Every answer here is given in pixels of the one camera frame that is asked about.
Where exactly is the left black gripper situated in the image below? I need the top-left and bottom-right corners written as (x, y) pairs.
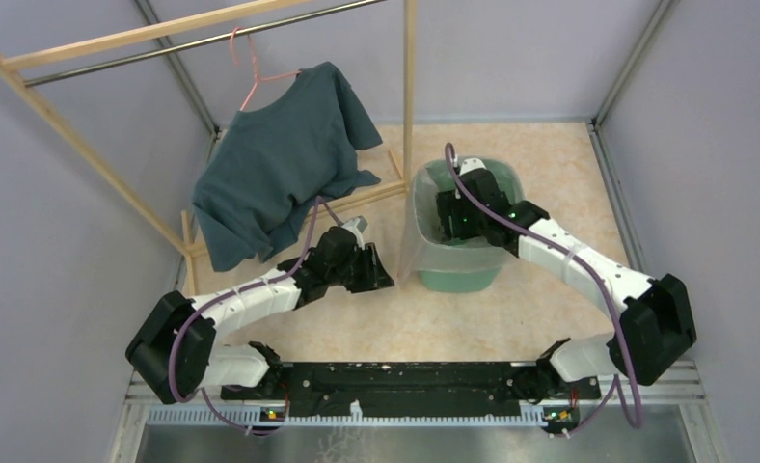
top-left (328, 242), bottom-right (394, 293)

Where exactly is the green plastic trash bin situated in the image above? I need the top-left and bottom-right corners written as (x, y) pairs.
top-left (412, 156), bottom-right (526, 295)

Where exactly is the pink plastic trash bag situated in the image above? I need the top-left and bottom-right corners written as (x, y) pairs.
top-left (397, 156), bottom-right (526, 284)

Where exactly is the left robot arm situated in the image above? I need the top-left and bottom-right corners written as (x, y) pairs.
top-left (125, 226), bottom-right (395, 404)

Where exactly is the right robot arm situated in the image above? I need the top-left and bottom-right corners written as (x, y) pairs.
top-left (437, 167), bottom-right (697, 397)

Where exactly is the dark teal t-shirt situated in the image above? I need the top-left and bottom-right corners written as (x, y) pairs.
top-left (192, 62), bottom-right (383, 272)

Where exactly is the pink clothes hanger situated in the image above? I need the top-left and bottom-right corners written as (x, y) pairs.
top-left (228, 27), bottom-right (301, 112)

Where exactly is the metal hanging rod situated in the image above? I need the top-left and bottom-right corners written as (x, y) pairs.
top-left (25, 0), bottom-right (384, 88)

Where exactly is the wooden clothes rack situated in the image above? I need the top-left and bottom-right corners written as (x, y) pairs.
top-left (0, 0), bottom-right (430, 295)

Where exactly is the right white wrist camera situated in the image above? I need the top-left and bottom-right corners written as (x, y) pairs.
top-left (458, 157), bottom-right (487, 177)

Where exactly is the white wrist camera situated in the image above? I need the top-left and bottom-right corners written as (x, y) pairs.
top-left (340, 215), bottom-right (367, 250)
top-left (458, 157), bottom-right (487, 177)

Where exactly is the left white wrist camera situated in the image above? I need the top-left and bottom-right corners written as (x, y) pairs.
top-left (340, 215), bottom-right (367, 250)

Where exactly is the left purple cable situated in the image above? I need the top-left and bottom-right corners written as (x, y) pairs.
top-left (166, 195), bottom-right (346, 437)

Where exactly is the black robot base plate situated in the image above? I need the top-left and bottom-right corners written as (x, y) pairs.
top-left (220, 362), bottom-right (602, 418)

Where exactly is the white toothed cable rail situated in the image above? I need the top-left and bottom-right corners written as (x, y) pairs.
top-left (147, 402), bottom-right (548, 428)

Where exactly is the aluminium frame post right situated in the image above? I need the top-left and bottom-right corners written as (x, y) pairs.
top-left (590, 0), bottom-right (680, 132)

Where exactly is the aluminium frame post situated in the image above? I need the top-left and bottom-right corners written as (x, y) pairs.
top-left (590, 0), bottom-right (680, 132)
top-left (131, 0), bottom-right (219, 139)

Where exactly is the aluminium frame post left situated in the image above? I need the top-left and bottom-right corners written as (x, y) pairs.
top-left (131, 0), bottom-right (219, 139)

